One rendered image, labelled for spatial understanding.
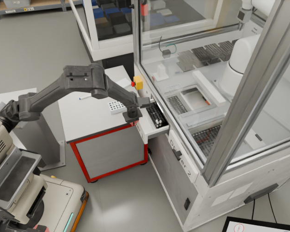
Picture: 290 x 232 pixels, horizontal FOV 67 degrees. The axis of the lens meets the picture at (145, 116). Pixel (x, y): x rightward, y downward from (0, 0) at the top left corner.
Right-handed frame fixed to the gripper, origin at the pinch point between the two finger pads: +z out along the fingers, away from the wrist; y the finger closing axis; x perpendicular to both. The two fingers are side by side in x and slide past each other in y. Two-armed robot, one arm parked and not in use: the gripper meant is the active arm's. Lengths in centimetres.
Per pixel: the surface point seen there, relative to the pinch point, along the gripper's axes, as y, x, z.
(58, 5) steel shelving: -18, 373, 81
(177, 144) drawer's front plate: 17.1, -23.9, -2.6
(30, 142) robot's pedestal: -74, 50, 49
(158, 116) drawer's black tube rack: 16.3, -0.6, -0.3
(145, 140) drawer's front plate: 3.4, -11.6, 3.0
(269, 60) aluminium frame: 19, -49, -74
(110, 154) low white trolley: -16, 14, 49
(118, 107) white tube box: -2.5, 25.5, 10.1
